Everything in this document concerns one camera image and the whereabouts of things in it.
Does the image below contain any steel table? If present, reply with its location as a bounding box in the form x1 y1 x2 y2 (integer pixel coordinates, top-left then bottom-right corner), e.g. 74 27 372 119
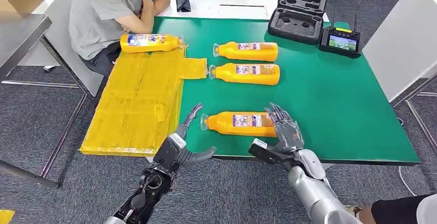
0 13 88 189

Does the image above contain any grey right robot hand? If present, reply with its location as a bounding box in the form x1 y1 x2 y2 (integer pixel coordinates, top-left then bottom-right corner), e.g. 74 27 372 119
264 102 305 154

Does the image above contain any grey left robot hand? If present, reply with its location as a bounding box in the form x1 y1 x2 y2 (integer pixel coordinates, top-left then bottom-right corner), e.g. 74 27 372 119
174 103 217 168

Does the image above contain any yellow floor object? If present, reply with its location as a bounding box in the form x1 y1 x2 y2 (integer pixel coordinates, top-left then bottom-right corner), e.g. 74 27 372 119
0 210 16 224

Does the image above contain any black foam-lined case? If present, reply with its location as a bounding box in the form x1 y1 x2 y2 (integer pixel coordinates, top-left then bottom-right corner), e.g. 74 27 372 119
267 0 329 45

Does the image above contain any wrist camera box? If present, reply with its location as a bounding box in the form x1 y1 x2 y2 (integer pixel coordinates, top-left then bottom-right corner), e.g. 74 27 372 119
247 138 295 169
153 133 188 175

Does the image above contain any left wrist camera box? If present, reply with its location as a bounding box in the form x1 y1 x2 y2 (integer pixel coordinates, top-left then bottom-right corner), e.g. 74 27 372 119
153 133 188 175

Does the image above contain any seated person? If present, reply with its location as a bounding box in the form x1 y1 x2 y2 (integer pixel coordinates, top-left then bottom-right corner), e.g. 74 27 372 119
68 0 171 77

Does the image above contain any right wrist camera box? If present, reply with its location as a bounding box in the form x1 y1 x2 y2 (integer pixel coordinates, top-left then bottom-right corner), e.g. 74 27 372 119
247 138 295 169

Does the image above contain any white tilted panel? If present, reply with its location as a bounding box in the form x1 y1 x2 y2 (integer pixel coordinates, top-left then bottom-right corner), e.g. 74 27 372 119
362 0 437 102

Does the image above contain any white cable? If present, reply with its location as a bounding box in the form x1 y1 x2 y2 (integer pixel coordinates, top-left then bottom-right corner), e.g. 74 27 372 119
397 165 418 197

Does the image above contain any white desk with side panel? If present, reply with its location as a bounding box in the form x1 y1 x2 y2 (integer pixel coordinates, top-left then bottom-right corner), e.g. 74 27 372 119
17 0 104 97

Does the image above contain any black remote controller with screen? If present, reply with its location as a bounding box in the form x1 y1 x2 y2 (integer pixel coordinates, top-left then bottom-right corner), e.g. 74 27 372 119
318 13 364 59

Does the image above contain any person with black trousers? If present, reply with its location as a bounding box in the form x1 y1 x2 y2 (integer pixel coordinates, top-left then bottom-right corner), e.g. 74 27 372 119
346 193 437 224

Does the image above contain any yellow sheet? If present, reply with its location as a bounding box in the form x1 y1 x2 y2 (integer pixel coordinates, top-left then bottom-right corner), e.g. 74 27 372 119
78 46 208 158

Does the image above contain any green table mat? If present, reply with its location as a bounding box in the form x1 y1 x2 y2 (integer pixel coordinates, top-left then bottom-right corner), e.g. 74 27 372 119
152 16 421 165

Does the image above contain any orange drink bottle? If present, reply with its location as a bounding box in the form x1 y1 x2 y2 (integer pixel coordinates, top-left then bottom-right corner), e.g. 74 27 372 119
120 33 187 54
212 41 279 62
208 62 281 87
200 111 278 138

